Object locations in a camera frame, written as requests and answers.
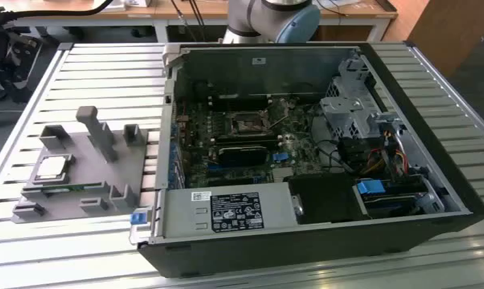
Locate silver CPU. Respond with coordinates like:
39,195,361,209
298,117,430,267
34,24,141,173
36,155,71,178

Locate black RAM slot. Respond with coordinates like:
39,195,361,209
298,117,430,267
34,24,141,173
214,135,278,145
215,95,269,111

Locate CPU socket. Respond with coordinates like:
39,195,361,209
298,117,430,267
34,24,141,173
229,111,273,136

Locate metal locking lever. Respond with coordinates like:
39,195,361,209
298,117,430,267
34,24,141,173
270,113,290,129

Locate green motherboard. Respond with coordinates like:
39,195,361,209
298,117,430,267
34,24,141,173
171,96,336,189

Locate metal socket cover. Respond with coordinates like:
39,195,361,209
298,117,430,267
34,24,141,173
265,96,296,117

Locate grey power supply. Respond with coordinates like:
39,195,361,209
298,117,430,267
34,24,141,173
161,183,300,237

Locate silver drive cage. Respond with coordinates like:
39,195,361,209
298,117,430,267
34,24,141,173
320,57,388,141

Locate black disk bay cover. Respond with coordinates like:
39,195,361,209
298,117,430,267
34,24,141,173
285,173,368,225

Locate blue disk carrier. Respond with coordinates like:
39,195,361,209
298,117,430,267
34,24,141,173
356,179,386,196

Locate black PC case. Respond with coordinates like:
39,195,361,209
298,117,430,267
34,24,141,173
127,41,484,279

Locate grey parts rack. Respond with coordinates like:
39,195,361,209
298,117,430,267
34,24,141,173
11,105,150,225

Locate green RAM stick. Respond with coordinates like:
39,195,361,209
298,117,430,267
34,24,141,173
43,184,106,193

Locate wooden desk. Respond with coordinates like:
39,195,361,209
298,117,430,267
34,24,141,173
0,0,400,43

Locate wooden cabinet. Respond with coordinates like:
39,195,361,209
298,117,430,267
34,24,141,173
405,0,484,76

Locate black wire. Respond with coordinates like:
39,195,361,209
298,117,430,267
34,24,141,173
314,139,356,173

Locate red and yellow wires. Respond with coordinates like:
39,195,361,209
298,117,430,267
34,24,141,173
362,147,406,175

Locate thick black cable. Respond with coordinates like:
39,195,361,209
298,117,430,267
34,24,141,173
8,0,115,19

